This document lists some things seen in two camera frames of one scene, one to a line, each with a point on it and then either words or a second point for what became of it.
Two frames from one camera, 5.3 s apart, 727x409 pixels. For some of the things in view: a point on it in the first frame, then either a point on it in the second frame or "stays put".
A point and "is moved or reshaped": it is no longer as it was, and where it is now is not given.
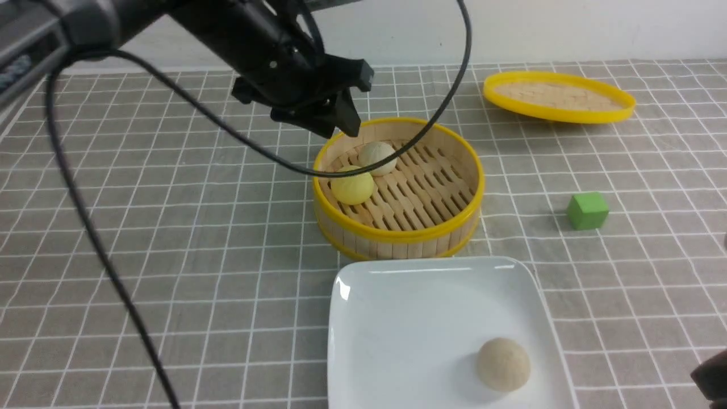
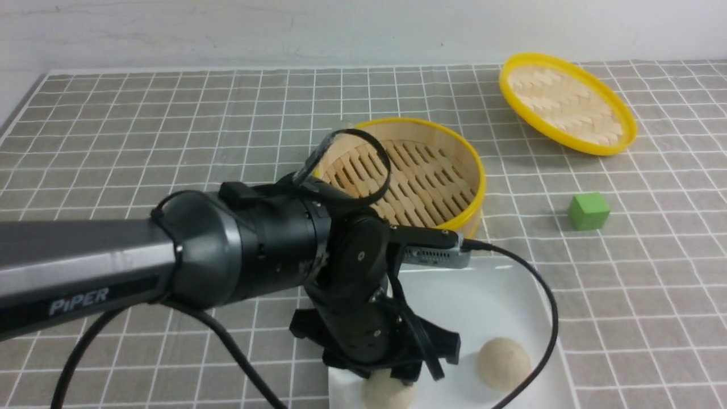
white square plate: [405, 333] stays put
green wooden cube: [588, 211] stays put
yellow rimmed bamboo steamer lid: [558, 97] is moved or reshaped
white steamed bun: [503, 365] stays put
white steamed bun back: [371, 153] to [381, 391]
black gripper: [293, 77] to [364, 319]
